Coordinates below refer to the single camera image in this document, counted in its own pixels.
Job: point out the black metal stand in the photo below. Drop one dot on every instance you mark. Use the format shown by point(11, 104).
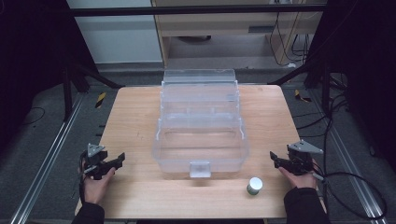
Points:
point(67, 93)
point(325, 90)

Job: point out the clear plastic storage box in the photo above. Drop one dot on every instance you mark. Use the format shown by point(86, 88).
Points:
point(200, 140)

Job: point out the person's right hand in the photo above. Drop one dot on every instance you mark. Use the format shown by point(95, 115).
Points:
point(302, 181)

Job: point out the yellow black striped tape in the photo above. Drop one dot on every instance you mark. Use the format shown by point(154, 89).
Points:
point(300, 96)
point(100, 100)

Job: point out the person's left hand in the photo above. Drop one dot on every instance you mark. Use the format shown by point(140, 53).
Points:
point(95, 189)

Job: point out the black curtain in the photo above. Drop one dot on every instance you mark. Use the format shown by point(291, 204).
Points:
point(367, 62)
point(31, 56)

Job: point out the black metal crossbar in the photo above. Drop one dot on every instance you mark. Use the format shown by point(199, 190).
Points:
point(186, 10)

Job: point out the white cabinet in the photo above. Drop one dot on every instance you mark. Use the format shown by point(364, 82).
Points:
point(118, 40)

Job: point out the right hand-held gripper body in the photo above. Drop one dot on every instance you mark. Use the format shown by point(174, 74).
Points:
point(300, 158)

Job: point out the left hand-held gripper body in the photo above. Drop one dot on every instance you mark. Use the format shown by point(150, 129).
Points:
point(95, 161)

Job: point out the light wooden desk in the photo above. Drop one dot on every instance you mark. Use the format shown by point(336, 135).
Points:
point(218, 26)

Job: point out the aluminium floor rail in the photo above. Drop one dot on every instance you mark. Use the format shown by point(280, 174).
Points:
point(49, 155)
point(348, 155)

